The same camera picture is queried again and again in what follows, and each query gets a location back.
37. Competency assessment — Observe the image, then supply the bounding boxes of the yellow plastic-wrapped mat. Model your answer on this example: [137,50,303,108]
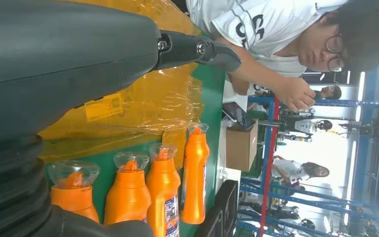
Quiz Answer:
[38,0,206,171]

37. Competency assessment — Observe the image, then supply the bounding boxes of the blue metal shelf frame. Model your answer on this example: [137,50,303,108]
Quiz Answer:
[236,96,379,237]

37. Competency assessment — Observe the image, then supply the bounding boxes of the background person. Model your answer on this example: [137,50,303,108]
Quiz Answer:
[271,155,331,191]
[313,85,343,100]

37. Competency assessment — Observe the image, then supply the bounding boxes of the cardboard box with yellow sticker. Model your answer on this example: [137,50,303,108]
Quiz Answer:
[225,119,260,173]

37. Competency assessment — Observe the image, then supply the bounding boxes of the black round eyeglasses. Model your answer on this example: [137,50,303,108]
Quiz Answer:
[325,34,345,73]

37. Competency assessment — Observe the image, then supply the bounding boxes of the red pole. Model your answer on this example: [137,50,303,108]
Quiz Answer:
[258,96,280,237]

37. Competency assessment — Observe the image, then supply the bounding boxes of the background humanoid robot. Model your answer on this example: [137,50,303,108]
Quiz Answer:
[260,109,334,143]

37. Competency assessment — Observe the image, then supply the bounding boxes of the ceiling light strip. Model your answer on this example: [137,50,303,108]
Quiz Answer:
[358,72,367,102]

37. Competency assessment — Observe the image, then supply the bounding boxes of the orange detergent bottle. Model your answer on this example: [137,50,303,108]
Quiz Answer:
[104,152,152,226]
[48,160,100,225]
[180,122,210,225]
[145,143,181,237]

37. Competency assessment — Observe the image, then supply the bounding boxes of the dark tablet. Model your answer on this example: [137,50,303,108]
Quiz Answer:
[222,103,257,131]

